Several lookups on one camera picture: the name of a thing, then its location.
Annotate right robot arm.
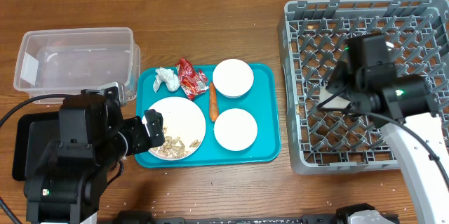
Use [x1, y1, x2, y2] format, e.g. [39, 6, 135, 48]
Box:
[316, 34, 448, 223]

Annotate peanut shells food scraps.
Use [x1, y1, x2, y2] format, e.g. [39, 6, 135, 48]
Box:
[149, 126, 205, 161]

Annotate orange carrot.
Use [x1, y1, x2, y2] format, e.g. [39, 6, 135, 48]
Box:
[209, 82, 219, 122]

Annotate black tray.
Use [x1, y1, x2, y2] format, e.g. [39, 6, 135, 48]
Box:
[12, 112, 60, 181]

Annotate clear plastic bin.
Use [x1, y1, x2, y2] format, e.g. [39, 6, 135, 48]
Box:
[13, 27, 140, 101]

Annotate teal plastic tray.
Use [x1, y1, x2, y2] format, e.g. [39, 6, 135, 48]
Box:
[135, 63, 281, 169]

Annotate white plate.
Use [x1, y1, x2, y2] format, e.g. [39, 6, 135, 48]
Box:
[140, 96, 207, 162]

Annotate white tissue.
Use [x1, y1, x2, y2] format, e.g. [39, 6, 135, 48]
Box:
[153, 67, 180, 93]

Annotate grey dishwasher rack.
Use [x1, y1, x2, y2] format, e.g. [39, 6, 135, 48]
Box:
[278, 0, 448, 174]

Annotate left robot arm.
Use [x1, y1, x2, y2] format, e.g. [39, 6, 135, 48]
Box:
[24, 93, 165, 223]

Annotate white cup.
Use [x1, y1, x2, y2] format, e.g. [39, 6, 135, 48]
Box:
[319, 87, 350, 109]

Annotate white bowl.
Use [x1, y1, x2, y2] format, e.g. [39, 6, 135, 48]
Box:
[213, 59, 254, 98]
[214, 108, 258, 152]

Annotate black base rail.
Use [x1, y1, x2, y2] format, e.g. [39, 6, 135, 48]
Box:
[112, 202, 401, 224]

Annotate red snack wrapper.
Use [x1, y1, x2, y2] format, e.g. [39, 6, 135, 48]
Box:
[175, 58, 209, 100]

